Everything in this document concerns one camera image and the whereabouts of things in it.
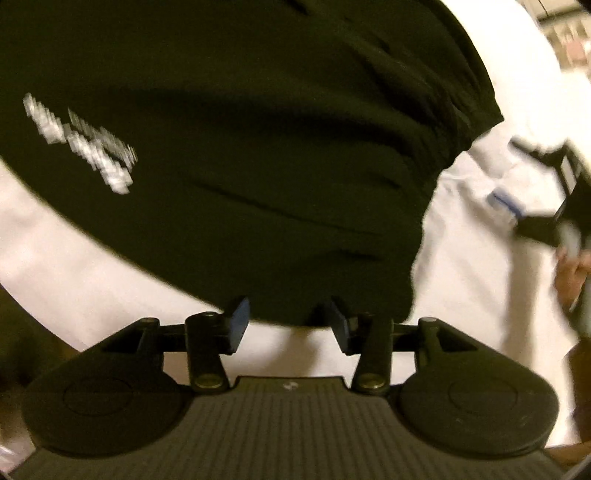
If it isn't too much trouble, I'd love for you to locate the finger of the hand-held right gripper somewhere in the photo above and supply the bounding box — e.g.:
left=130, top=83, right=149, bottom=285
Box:
left=508, top=137, right=568, bottom=169
left=487, top=187, right=561, bottom=245

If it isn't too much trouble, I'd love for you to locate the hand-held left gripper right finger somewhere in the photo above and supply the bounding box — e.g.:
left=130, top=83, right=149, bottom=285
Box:
left=322, top=296, right=482, bottom=395

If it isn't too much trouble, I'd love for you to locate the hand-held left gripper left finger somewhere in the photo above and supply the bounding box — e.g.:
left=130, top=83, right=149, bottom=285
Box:
left=99, top=296, right=251, bottom=394

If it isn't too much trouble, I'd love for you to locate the black garment with white print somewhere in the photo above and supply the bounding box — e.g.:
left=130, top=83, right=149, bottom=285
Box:
left=0, top=0, right=505, bottom=329

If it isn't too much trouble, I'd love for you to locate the person's right hand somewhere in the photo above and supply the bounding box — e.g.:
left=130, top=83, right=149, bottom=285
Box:
left=555, top=249, right=591, bottom=319

